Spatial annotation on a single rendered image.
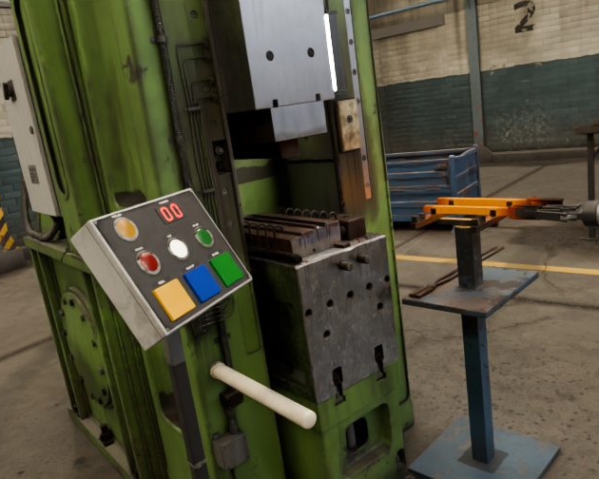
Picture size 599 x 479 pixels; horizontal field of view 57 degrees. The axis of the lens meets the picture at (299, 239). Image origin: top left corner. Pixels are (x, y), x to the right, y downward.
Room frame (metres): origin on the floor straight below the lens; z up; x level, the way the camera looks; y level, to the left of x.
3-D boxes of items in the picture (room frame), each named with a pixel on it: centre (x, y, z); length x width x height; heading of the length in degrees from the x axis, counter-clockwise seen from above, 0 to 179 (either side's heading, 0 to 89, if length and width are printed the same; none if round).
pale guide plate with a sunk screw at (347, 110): (1.96, -0.22, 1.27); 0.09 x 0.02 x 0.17; 127
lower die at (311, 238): (1.83, 0.07, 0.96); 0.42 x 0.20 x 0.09; 37
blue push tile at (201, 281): (1.20, 0.23, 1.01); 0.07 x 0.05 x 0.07; 152
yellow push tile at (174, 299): (1.11, 0.28, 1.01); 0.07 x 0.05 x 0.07; 152
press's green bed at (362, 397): (1.87, 0.04, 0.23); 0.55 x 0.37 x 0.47; 37
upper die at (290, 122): (1.83, 0.07, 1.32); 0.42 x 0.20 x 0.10; 37
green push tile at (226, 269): (1.29, 0.19, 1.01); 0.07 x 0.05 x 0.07; 152
